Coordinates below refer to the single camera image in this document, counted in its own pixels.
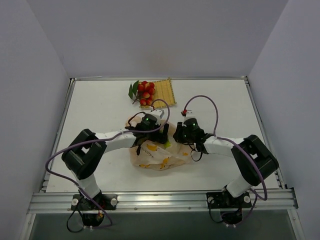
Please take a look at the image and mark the fake strawberry bunch with leaves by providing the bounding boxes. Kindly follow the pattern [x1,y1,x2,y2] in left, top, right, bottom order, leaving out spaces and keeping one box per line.
[128,80,156,107]

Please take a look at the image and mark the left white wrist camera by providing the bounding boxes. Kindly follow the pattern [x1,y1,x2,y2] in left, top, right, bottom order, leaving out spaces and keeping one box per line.
[149,109,165,121]

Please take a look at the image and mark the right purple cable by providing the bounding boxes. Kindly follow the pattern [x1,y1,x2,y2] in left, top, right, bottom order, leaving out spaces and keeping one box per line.
[183,94,268,223]

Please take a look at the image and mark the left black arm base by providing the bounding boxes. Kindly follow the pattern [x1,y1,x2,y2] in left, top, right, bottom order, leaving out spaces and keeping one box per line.
[66,192,118,233]

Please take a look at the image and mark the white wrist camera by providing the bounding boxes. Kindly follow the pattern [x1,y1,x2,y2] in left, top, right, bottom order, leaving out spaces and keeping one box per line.
[181,109,196,121]
[149,109,165,121]

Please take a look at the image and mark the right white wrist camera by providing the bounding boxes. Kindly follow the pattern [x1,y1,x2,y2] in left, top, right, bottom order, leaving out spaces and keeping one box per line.
[181,109,196,121]

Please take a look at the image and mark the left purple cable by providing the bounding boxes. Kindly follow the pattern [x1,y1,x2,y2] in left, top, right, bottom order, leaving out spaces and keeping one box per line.
[44,99,171,230]

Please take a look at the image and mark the green fake pear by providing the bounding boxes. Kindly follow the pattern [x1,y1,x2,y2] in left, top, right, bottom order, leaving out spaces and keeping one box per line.
[163,140,172,149]

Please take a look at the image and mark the translucent banana print plastic bag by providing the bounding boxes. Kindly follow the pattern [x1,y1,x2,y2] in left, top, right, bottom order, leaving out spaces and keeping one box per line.
[128,122,192,171]

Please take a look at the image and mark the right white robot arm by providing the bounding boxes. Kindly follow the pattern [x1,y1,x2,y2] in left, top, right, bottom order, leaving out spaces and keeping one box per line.
[173,117,279,207]

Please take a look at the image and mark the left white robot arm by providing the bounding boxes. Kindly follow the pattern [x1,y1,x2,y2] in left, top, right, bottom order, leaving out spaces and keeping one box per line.
[61,109,169,210]

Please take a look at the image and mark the purple cable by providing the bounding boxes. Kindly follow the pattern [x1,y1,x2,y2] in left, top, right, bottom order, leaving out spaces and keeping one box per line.
[183,94,268,223]
[44,99,171,230]

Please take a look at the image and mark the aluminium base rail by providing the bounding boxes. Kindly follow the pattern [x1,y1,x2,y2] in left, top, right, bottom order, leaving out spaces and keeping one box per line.
[27,189,298,214]

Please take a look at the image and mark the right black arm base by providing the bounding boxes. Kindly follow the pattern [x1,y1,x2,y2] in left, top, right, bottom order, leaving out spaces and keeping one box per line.
[206,190,257,228]

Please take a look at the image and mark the yellow woven mat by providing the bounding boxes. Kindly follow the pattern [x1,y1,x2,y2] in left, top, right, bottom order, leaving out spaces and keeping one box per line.
[140,78,176,109]

